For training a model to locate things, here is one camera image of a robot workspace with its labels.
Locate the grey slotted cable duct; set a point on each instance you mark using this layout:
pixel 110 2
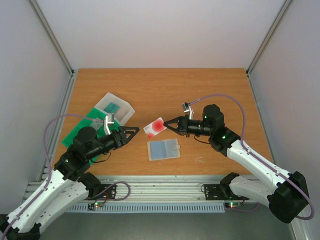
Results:
pixel 141 208

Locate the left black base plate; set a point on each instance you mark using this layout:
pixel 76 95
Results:
pixel 103 191

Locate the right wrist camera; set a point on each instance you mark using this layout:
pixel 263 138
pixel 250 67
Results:
pixel 187 109

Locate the aluminium corner post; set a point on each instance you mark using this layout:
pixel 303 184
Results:
pixel 269 34
pixel 47 28

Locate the right aluminium corner post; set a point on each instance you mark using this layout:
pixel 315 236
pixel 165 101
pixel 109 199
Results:
pixel 269 34

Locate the green plastic tray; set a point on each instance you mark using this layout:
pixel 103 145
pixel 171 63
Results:
pixel 93 114

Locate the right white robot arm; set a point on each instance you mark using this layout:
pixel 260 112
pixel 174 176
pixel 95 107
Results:
pixel 284 193

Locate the teal card in box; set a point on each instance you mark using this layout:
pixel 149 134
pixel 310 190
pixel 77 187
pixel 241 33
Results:
pixel 111 108

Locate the translucent white plastic box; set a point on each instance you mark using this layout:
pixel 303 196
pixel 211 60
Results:
pixel 121 109

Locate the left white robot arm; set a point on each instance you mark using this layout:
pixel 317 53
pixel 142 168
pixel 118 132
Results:
pixel 67 183

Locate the small circuit board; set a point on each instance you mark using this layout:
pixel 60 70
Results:
pixel 232 205
pixel 94 206

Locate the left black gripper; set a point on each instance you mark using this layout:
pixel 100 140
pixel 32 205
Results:
pixel 120 136

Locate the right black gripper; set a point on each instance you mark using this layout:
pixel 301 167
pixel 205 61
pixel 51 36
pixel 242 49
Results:
pixel 183 125

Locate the beige card holder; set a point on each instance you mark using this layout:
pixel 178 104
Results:
pixel 163 149

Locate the red dot card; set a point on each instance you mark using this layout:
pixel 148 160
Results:
pixel 154 128

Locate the left small circuit board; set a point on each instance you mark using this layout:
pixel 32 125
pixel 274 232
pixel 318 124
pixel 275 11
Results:
pixel 94 206

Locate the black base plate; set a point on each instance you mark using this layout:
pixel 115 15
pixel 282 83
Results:
pixel 220 192
pixel 103 191

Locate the left aluminium corner post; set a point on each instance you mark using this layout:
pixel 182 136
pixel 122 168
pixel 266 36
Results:
pixel 47 28

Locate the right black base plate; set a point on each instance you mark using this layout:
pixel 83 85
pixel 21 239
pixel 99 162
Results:
pixel 220 192

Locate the aluminium front rail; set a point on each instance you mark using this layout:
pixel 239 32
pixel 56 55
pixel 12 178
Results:
pixel 157 188

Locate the right small circuit board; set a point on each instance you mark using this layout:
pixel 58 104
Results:
pixel 232 205

